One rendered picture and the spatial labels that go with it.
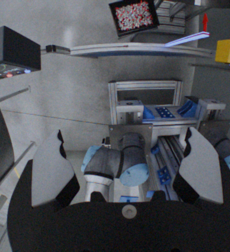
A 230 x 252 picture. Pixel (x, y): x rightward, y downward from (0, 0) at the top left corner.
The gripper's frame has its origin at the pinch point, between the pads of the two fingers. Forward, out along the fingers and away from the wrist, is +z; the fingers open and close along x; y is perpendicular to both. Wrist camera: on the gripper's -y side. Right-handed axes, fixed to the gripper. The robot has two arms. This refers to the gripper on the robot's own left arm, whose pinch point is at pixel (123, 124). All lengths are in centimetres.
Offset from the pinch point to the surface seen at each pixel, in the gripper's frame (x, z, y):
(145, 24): 14, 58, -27
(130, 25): 6, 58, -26
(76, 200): -53, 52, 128
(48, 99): -105, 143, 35
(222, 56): 46, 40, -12
